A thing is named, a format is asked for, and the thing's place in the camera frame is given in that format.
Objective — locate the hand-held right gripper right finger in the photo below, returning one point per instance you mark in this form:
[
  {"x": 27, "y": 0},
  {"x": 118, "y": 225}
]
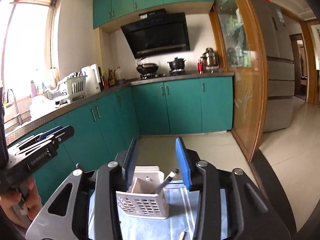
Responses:
[{"x": 183, "y": 162}]

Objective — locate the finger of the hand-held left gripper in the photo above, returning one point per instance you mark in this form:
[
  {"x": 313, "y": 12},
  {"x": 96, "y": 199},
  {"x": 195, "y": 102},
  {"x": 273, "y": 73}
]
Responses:
[
  {"x": 48, "y": 133},
  {"x": 65, "y": 133}
]

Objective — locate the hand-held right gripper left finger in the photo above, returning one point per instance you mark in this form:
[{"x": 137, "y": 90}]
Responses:
[{"x": 130, "y": 165}]

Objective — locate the white plastic utensil holder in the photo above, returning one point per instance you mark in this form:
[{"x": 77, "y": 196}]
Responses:
[{"x": 147, "y": 205}]

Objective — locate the person's left hand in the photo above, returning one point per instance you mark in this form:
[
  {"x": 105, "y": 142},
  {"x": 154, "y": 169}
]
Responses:
[{"x": 32, "y": 195}]

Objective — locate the teal sink base cabinet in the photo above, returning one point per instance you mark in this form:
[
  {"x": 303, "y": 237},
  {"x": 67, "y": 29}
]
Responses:
[{"x": 82, "y": 130}]

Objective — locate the white plastic bag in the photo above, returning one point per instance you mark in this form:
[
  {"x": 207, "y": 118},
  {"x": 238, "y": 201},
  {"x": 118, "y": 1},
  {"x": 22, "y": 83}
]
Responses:
[{"x": 41, "y": 106}]

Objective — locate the metal faucet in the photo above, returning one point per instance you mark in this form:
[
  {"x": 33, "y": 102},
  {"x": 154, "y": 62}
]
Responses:
[{"x": 15, "y": 105}]

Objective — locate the white dish rack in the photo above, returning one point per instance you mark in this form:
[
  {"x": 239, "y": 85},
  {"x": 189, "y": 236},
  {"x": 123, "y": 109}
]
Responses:
[{"x": 70, "y": 87}]

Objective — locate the pink bottle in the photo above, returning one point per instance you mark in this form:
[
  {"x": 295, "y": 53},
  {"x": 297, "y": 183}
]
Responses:
[{"x": 33, "y": 90}]

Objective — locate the teal stove base cabinet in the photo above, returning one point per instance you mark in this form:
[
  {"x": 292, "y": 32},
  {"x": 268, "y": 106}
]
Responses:
[{"x": 185, "y": 105}]

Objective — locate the white electric water boiler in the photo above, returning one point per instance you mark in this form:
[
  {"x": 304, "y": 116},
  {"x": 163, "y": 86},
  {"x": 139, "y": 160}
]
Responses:
[{"x": 91, "y": 80}]

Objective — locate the blue plaid cloth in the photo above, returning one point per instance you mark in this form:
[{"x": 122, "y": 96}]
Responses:
[{"x": 150, "y": 228}]

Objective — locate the dark sauce bottle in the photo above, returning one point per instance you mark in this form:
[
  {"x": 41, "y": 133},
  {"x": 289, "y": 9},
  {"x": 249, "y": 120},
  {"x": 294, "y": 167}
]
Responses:
[
  {"x": 110, "y": 78},
  {"x": 114, "y": 78}
]

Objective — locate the clear oil bottle red cap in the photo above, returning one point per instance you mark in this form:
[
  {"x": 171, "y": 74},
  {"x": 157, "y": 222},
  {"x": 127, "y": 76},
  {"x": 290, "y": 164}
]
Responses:
[{"x": 120, "y": 76}]

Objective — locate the window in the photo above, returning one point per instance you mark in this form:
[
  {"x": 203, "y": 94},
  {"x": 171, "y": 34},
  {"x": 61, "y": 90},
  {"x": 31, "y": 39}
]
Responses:
[{"x": 30, "y": 50}]

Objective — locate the gas stove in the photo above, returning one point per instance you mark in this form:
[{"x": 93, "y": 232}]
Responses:
[{"x": 162, "y": 74}]

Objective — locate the black clay pot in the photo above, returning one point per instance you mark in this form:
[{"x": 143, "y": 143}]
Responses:
[{"x": 177, "y": 64}]

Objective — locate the black wok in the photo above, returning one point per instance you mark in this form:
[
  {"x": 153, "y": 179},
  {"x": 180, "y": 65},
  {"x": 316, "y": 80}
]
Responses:
[{"x": 147, "y": 67}]

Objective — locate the wooden framed glass sliding door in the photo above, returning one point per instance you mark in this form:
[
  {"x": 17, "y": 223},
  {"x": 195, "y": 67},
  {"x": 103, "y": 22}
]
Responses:
[{"x": 245, "y": 80}]

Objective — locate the stainless steel pot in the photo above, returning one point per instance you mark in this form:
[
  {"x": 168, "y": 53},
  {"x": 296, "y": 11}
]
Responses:
[{"x": 210, "y": 58}]

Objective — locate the black range hood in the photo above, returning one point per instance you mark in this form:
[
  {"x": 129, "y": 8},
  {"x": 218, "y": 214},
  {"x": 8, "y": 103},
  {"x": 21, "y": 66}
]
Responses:
[{"x": 157, "y": 37}]

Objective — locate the grey refrigerator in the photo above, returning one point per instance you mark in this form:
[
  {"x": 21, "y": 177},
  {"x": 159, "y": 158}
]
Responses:
[{"x": 275, "y": 67}]

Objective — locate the dark wooden doorway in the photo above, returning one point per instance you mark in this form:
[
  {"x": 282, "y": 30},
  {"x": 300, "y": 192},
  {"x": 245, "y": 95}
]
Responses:
[{"x": 298, "y": 67}]

